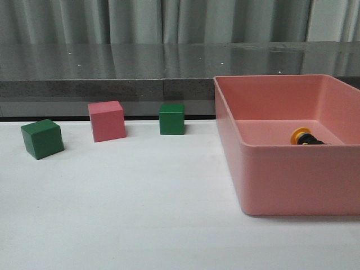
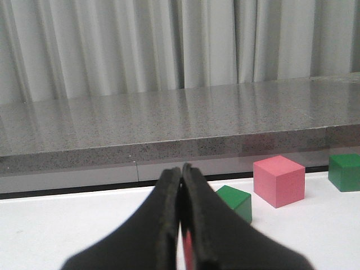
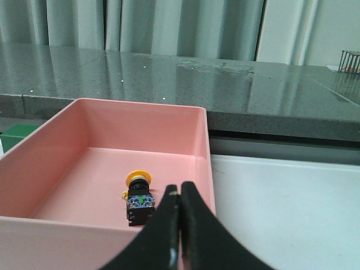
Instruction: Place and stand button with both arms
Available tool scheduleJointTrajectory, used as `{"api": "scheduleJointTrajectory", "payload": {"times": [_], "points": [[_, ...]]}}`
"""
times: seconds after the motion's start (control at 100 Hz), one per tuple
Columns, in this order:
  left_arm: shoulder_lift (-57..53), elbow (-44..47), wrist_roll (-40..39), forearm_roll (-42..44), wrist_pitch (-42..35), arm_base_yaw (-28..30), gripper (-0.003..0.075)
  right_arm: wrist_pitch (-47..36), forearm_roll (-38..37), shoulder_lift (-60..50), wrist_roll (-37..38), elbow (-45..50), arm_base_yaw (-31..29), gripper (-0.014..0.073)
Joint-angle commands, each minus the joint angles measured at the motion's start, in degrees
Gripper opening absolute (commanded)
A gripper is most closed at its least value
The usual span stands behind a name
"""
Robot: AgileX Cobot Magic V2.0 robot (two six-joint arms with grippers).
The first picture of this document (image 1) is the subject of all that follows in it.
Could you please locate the right green wooden cube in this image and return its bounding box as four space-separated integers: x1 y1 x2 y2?
159 103 185 135

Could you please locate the left green wooden cube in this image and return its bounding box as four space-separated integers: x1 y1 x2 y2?
21 119 65 160

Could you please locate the pink wooden cube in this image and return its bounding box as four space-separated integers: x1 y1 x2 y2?
88 101 126 142

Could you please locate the yellow mushroom push button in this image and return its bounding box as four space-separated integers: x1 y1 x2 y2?
290 127 327 145

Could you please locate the pink plastic bin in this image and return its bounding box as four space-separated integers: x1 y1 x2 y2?
214 75 359 215

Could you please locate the green wooden cube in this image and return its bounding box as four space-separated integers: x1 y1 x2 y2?
21 119 65 160
159 103 185 135

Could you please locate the grey curtain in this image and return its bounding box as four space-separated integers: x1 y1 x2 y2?
1 1 359 44

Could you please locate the dark glossy bench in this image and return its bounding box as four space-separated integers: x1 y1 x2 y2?
1 42 359 121

